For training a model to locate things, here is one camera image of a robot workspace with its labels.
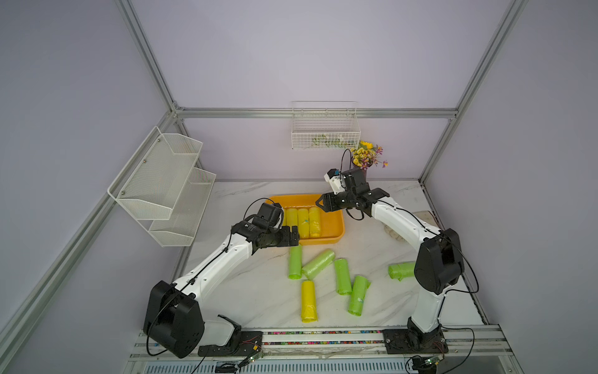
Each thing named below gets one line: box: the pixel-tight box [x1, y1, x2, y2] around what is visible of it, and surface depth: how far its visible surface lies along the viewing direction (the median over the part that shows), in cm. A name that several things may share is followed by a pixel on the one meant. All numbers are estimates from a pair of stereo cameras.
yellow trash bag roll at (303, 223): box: [297, 208, 310, 240], surface depth 100 cm
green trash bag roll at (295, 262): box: [288, 244, 303, 280], surface depth 91 cm
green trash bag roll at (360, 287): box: [347, 275, 372, 317], surface depth 83 cm
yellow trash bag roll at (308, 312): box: [301, 280, 318, 324], surface depth 81 cm
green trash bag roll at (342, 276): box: [334, 258, 352, 296], surface depth 87 cm
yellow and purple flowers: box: [350, 140, 389, 171], surface depth 100 cm
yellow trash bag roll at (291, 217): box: [285, 207, 299, 230], surface depth 102 cm
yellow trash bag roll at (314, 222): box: [308, 206, 322, 238], surface depth 100 cm
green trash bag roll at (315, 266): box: [301, 249, 336, 280], surface depth 90 cm
